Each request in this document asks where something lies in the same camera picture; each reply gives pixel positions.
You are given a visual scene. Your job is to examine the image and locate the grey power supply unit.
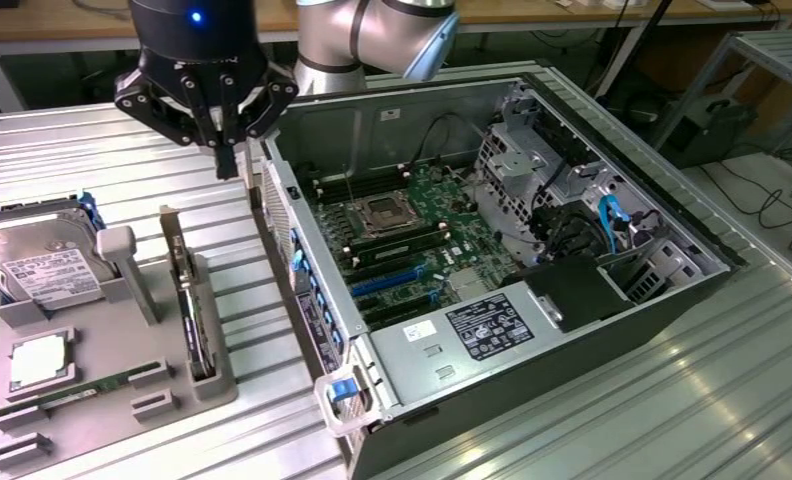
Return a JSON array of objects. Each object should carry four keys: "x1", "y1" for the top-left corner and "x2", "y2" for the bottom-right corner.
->
[{"x1": 366, "y1": 279, "x2": 632, "y2": 407}]

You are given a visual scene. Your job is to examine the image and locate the wooden desk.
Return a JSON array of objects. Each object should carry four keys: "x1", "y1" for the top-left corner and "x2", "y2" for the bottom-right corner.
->
[{"x1": 0, "y1": 0, "x2": 792, "y2": 43}]

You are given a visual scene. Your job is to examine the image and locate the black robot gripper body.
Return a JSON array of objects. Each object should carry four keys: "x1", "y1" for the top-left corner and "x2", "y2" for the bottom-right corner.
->
[{"x1": 127, "y1": 0, "x2": 269, "y2": 101}]

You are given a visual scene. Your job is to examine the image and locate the blue expansion slot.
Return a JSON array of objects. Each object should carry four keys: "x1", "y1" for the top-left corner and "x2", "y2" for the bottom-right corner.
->
[{"x1": 348, "y1": 266, "x2": 425, "y2": 297}]

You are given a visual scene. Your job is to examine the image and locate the CPU socket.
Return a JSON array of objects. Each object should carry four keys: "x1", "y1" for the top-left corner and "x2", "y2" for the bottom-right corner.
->
[{"x1": 344, "y1": 191, "x2": 405, "y2": 235}]

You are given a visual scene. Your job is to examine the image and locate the green RAM stick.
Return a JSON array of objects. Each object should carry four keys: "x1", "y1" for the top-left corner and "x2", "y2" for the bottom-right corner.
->
[{"x1": 0, "y1": 361, "x2": 161, "y2": 412}]

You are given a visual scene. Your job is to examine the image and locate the green motherboard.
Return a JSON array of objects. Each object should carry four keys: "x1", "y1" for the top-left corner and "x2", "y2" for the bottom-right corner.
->
[{"x1": 306, "y1": 158, "x2": 512, "y2": 332}]

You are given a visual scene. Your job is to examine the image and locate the black plastic shroud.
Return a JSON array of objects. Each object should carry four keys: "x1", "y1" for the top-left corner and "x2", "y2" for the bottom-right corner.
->
[{"x1": 524, "y1": 256, "x2": 638, "y2": 334}]

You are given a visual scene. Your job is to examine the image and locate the silver CPU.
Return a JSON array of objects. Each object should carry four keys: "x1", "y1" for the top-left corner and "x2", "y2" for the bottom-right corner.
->
[{"x1": 7, "y1": 337, "x2": 71, "y2": 390}]

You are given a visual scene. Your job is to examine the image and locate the blue data wire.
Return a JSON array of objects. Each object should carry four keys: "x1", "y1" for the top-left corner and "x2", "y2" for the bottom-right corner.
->
[{"x1": 597, "y1": 194, "x2": 629, "y2": 252}]

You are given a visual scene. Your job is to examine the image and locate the open black PC case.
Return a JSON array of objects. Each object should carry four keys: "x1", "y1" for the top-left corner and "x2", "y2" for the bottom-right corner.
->
[{"x1": 243, "y1": 69, "x2": 748, "y2": 480}]

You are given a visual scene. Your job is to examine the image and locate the silver hard disk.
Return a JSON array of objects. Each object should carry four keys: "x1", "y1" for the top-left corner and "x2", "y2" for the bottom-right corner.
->
[{"x1": 0, "y1": 209, "x2": 118, "y2": 310}]

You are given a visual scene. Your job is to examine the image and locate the black wire in case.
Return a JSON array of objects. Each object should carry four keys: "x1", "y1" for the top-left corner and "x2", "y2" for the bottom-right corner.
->
[{"x1": 417, "y1": 113, "x2": 485, "y2": 167}]

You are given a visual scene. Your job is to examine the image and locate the clear case handle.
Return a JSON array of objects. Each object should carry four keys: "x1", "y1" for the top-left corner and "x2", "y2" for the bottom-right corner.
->
[{"x1": 312, "y1": 364, "x2": 385, "y2": 439}]

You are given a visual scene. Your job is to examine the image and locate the graphics card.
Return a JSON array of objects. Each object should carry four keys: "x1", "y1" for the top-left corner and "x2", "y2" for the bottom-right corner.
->
[{"x1": 157, "y1": 203, "x2": 218, "y2": 382}]

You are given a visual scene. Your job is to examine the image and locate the metal disk bay cage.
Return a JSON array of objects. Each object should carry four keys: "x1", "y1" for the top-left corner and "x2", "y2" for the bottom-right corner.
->
[{"x1": 473, "y1": 83, "x2": 612, "y2": 251}]

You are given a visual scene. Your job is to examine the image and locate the metal slat frame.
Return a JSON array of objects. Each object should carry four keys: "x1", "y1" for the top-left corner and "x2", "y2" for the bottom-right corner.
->
[{"x1": 653, "y1": 28, "x2": 792, "y2": 166}]

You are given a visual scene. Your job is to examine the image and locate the black box on floor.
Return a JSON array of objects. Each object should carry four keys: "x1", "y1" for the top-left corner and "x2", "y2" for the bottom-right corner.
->
[{"x1": 666, "y1": 98, "x2": 759, "y2": 170}]

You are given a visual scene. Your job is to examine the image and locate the black floor cables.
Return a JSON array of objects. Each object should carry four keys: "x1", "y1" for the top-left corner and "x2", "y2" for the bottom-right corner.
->
[{"x1": 695, "y1": 144, "x2": 792, "y2": 256}]

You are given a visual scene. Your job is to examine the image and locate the grey parts rack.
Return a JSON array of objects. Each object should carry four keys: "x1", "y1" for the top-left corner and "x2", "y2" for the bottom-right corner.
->
[{"x1": 0, "y1": 224, "x2": 241, "y2": 474}]

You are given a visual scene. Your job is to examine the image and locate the installed RAM stick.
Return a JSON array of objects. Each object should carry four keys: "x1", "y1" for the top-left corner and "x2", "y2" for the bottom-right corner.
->
[{"x1": 350, "y1": 238, "x2": 448, "y2": 267}]

